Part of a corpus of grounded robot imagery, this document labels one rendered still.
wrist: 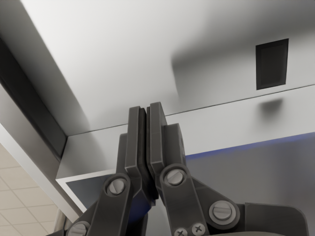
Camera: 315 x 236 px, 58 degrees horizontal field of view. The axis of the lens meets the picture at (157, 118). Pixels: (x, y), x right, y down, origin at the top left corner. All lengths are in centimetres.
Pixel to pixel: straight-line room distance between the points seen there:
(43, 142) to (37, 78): 4
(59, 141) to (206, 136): 9
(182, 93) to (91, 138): 7
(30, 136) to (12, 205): 197
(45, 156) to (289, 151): 17
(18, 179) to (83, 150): 170
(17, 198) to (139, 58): 193
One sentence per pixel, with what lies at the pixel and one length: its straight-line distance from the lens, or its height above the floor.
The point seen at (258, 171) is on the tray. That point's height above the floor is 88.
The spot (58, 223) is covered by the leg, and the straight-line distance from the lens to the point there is 71.
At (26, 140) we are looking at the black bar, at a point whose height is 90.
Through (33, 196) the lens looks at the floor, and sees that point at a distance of 200.
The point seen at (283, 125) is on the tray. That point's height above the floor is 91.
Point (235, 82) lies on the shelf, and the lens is 17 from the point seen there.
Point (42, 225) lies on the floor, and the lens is 231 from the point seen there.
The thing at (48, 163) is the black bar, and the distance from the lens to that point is 19.
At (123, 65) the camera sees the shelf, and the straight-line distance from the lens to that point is 16.
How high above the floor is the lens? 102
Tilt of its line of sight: 48 degrees down
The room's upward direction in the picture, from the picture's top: 178 degrees clockwise
